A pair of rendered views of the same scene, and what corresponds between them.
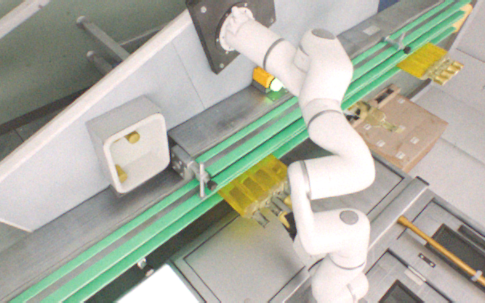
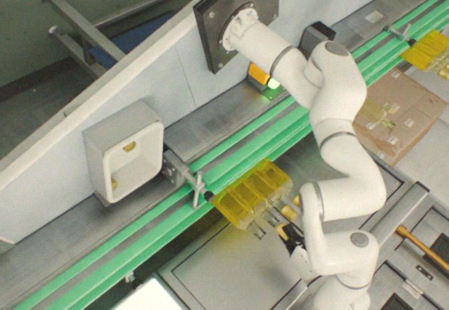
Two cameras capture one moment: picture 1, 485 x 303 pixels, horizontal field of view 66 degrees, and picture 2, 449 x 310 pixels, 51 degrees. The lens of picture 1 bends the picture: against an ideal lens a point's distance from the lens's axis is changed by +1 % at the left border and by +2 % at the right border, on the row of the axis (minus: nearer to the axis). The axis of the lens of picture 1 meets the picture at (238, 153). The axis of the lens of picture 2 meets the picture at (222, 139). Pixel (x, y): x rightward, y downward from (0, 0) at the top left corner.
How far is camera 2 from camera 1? 25 cm
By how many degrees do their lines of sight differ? 4
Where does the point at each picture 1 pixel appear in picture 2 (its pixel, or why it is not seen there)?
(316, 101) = (329, 121)
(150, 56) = (152, 61)
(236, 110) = (230, 109)
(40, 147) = (37, 159)
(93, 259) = (83, 274)
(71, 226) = (57, 238)
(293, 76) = (302, 88)
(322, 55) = (337, 76)
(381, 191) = not seen: hidden behind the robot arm
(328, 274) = (333, 292)
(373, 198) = not seen: hidden behind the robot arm
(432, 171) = (427, 158)
